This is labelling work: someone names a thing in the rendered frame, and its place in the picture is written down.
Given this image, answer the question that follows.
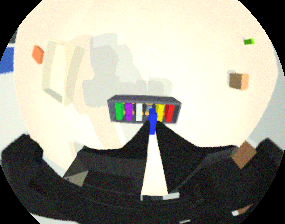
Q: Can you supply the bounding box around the orange rectangular block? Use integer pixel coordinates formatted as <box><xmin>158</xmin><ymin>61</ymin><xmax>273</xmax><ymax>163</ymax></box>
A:
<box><xmin>32</xmin><ymin>45</ymin><xmax>45</xmax><ymax>64</ymax></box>

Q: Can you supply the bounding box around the yellow fuse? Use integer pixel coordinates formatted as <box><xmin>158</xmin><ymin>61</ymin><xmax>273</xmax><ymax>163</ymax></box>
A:
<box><xmin>155</xmin><ymin>104</ymin><xmax>165</xmax><ymax>121</ymax></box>

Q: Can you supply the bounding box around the small green block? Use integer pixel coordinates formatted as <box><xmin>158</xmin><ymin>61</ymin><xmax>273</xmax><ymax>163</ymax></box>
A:
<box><xmin>243</xmin><ymin>37</ymin><xmax>255</xmax><ymax>45</ymax></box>

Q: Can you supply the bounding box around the small orange block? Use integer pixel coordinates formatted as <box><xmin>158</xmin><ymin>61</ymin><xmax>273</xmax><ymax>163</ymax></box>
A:
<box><xmin>228</xmin><ymin>72</ymin><xmax>250</xmax><ymax>91</ymax></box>

